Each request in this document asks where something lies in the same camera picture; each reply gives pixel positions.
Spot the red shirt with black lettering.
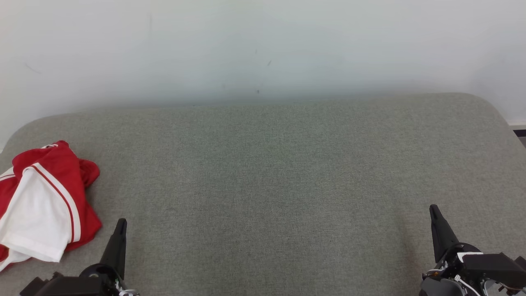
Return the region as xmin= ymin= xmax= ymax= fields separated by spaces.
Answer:
xmin=0 ymin=141 xmax=102 ymax=264

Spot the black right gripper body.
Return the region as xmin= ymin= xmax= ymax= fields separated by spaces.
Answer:
xmin=435 ymin=243 xmax=482 ymax=281

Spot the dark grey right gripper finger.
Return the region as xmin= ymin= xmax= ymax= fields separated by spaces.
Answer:
xmin=429 ymin=204 xmax=459 ymax=264

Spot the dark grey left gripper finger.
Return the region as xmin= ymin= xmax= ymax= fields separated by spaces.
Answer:
xmin=100 ymin=218 xmax=128 ymax=281

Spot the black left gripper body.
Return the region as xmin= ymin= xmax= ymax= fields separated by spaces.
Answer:
xmin=80 ymin=264 xmax=126 ymax=296

